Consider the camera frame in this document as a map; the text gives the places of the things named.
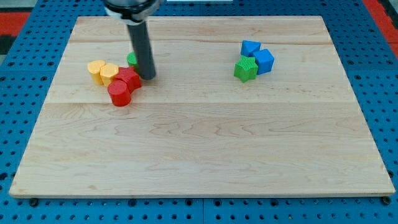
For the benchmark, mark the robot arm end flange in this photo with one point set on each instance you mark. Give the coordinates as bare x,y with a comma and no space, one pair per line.
131,12

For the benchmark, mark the green star block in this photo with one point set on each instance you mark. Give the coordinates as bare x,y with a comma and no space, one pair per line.
246,68

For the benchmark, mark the red star block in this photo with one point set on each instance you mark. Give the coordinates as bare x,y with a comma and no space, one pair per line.
130,77

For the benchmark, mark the wooden board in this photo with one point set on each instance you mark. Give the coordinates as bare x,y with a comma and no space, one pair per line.
196,130

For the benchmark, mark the blue triangle block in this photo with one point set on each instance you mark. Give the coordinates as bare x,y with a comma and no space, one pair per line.
248,47

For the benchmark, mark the red cylinder block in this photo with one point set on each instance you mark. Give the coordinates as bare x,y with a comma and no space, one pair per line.
119,93

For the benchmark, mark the blue cube block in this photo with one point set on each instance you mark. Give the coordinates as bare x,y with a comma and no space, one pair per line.
264,60

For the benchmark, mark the green cylinder block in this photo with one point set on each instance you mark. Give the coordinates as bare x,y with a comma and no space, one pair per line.
132,61

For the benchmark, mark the yellow hexagon block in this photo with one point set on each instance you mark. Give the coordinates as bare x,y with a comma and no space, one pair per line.
108,72

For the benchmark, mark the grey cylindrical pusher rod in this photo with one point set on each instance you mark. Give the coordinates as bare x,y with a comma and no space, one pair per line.
142,49

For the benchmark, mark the yellow cylinder block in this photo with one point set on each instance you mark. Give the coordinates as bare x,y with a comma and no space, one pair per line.
94,68

